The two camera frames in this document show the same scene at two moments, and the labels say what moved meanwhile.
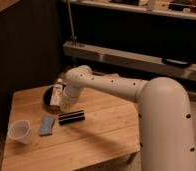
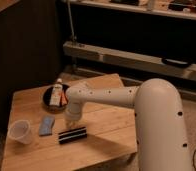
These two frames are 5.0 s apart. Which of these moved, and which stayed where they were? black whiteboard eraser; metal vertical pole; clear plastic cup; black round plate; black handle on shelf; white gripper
Moved: black whiteboard eraser; white gripper
Stayed: clear plastic cup; metal vertical pole; black handle on shelf; black round plate
